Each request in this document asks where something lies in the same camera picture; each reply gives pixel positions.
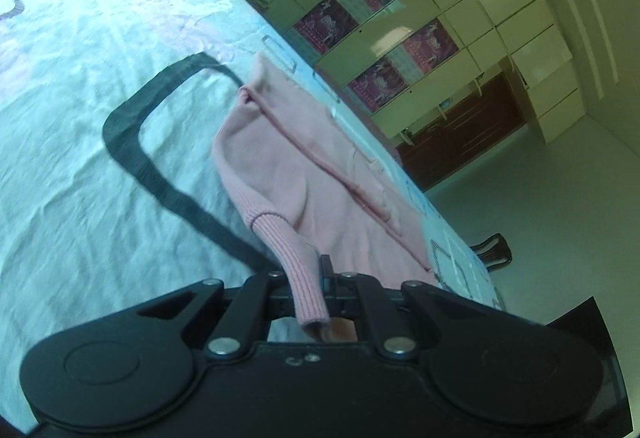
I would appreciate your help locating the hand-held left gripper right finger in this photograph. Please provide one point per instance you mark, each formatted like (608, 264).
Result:
(367, 305)

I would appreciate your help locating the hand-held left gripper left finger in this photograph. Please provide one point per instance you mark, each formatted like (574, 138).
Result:
(265, 298)

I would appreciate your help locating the pink sweatshirt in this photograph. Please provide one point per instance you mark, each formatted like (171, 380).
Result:
(310, 178)

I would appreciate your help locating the dark wooden chair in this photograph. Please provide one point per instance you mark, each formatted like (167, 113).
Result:
(492, 250)

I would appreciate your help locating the white corner shelves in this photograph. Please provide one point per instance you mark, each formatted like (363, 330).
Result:
(407, 136)

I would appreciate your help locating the brown wooden door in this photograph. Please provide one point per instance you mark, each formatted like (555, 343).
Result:
(465, 133)

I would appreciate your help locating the patterned bed sheet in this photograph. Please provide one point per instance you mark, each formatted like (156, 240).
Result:
(75, 118)

